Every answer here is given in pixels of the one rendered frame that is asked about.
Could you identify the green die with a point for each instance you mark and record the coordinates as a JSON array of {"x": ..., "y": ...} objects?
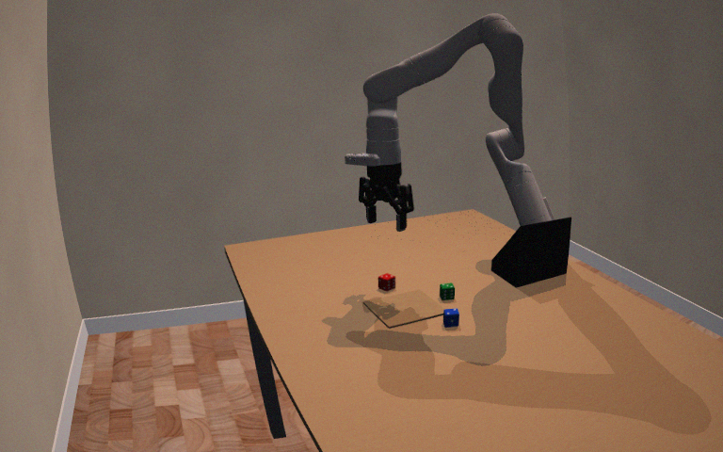
[{"x": 447, "y": 291}]

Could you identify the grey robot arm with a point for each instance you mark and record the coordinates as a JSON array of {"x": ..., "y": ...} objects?
[{"x": 505, "y": 95}]

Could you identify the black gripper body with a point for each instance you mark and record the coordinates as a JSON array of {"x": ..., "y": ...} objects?
[{"x": 382, "y": 173}]

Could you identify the red die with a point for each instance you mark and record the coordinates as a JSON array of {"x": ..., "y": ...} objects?
[{"x": 386, "y": 282}]

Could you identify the tan square mat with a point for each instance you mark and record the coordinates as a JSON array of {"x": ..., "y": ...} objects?
[{"x": 403, "y": 309}]

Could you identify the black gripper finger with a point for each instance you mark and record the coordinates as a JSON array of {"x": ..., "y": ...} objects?
[
  {"x": 404, "y": 196},
  {"x": 369, "y": 199}
]

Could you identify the blue die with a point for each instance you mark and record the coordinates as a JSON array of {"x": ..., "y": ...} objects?
[{"x": 450, "y": 318}]

